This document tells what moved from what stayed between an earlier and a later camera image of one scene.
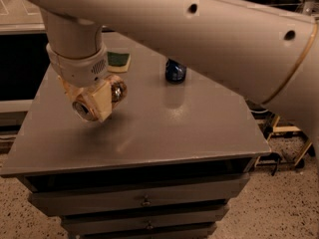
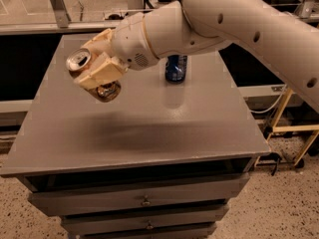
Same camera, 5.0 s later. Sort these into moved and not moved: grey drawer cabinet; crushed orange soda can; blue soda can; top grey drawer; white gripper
Moved: crushed orange soda can; white gripper
Not moved: grey drawer cabinet; blue soda can; top grey drawer
